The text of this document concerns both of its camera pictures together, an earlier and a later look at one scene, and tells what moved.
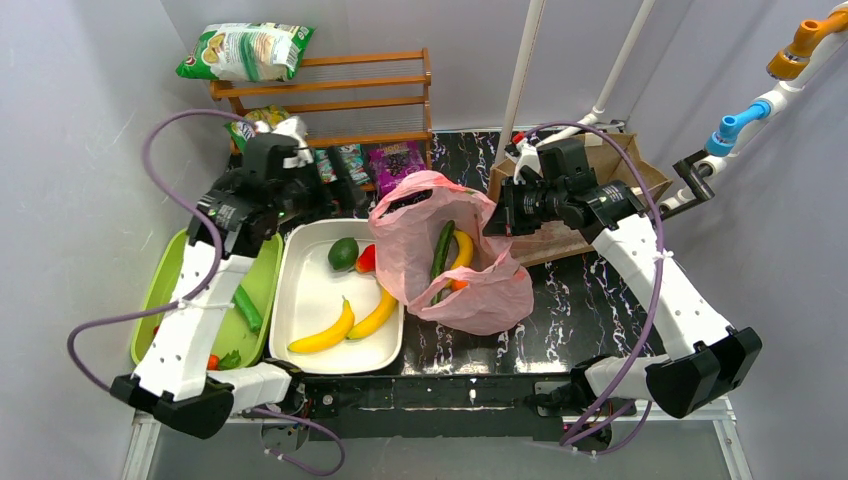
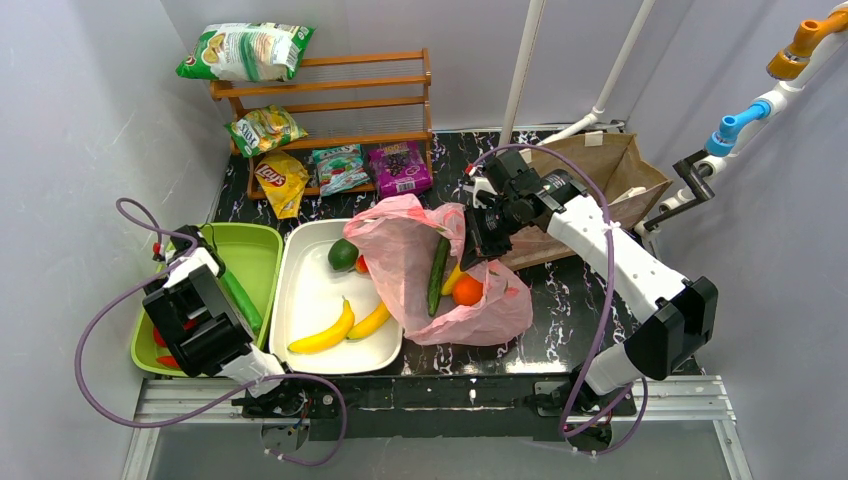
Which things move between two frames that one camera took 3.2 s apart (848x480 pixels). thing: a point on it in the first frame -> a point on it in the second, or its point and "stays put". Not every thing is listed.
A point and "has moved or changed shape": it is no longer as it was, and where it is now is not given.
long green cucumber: (441, 257) has moved or changed shape
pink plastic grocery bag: (493, 295) has moved or changed shape
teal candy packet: (354, 163) stays put
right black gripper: (502, 210) -> (483, 232)
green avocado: (343, 253) stays put
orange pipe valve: (789, 63) stays put
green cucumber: (248, 308) stays put
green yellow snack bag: (243, 129) stays put
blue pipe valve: (721, 142) stays put
